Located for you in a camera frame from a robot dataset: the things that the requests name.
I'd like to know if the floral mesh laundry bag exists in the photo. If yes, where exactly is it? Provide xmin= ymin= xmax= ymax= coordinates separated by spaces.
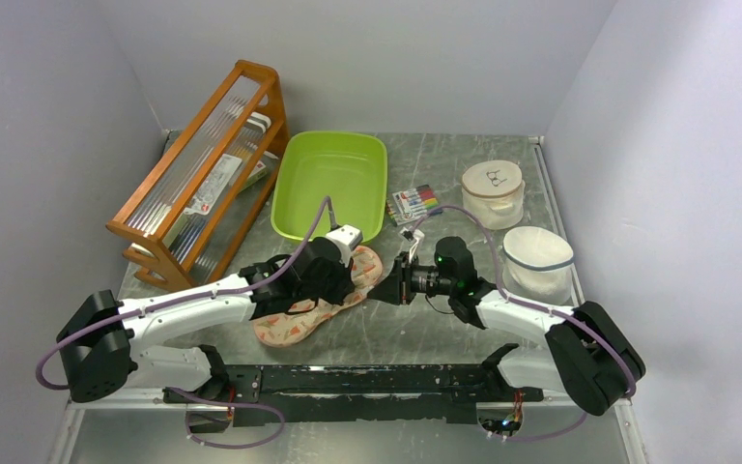
xmin=252 ymin=246 xmax=384 ymax=348

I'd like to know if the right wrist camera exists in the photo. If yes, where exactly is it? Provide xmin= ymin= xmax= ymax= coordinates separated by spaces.
xmin=400 ymin=227 xmax=425 ymax=263

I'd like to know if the marker pen pack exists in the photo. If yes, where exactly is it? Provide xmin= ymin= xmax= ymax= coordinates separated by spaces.
xmin=385 ymin=184 xmax=441 ymax=225

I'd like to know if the white cylindrical mesh bag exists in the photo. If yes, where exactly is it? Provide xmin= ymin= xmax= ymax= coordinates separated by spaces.
xmin=461 ymin=159 xmax=526 ymax=230

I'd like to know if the wooden rack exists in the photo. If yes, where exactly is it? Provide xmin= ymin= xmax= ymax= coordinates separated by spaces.
xmin=107 ymin=60 xmax=290 ymax=291

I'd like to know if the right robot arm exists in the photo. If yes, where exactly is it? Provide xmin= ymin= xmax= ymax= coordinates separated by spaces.
xmin=368 ymin=237 xmax=646 ymax=416

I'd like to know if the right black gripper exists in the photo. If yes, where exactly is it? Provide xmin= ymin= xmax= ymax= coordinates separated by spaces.
xmin=367 ymin=251 xmax=455 ymax=305

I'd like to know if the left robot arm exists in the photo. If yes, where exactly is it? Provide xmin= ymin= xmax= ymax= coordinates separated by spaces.
xmin=55 ymin=237 xmax=383 ymax=403

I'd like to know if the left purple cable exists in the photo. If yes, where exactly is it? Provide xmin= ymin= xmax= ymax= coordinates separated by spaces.
xmin=35 ymin=194 xmax=340 ymax=450

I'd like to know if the green plastic tub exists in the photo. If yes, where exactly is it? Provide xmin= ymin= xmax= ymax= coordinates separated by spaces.
xmin=271 ymin=130 xmax=388 ymax=243

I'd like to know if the white round mesh bag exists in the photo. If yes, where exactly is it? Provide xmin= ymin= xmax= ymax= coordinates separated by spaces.
xmin=502 ymin=226 xmax=574 ymax=305

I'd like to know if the booklet in rack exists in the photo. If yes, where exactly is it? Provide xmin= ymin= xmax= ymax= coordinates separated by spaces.
xmin=184 ymin=154 xmax=243 ymax=216

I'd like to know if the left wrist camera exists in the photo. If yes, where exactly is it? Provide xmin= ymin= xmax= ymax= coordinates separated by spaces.
xmin=326 ymin=224 xmax=363 ymax=267

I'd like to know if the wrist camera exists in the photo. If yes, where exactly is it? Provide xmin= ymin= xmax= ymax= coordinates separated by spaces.
xmin=326 ymin=224 xmax=363 ymax=267
xmin=400 ymin=227 xmax=425 ymax=263

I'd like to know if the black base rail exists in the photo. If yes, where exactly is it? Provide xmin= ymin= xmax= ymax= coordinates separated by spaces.
xmin=194 ymin=363 xmax=543 ymax=427

